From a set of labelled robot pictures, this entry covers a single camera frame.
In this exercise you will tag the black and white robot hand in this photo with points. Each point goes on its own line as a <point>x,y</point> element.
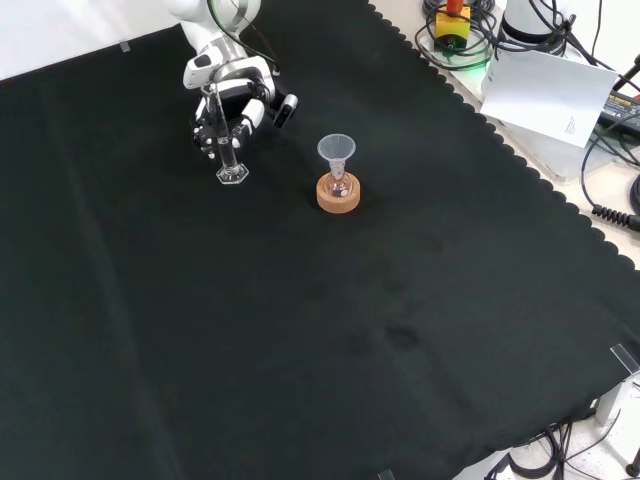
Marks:
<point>245,80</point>

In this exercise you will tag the clear glass graduated cylinder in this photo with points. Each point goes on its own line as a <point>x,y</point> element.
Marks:
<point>232,175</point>

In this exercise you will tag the clear plastic funnel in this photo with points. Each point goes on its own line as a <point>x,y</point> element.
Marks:
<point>336,147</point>

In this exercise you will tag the clear cloth clip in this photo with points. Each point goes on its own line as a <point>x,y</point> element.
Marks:
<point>385,475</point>
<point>625,357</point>
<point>125,47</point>

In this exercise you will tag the small round-bottom glass flask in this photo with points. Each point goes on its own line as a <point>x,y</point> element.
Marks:
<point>337,187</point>

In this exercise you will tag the yellow stop button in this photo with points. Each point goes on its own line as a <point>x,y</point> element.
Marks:
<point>452,25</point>

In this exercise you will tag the black bench cloth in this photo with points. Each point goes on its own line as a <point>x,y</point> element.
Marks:
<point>250,300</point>

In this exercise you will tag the black power adapter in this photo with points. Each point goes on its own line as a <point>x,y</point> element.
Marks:
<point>622,107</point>

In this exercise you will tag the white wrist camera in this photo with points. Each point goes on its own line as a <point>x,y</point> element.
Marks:
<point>285,110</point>

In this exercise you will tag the metal base plate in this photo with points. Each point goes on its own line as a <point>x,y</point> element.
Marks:
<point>550,160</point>

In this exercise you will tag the grey metal bracket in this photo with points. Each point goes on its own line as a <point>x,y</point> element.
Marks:
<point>612,405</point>

